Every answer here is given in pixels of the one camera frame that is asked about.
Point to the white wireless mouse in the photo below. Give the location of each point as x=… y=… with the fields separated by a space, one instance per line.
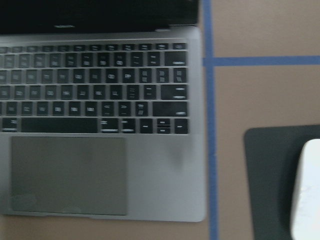
x=305 y=209

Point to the grey laptop computer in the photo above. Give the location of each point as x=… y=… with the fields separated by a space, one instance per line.
x=102 y=111

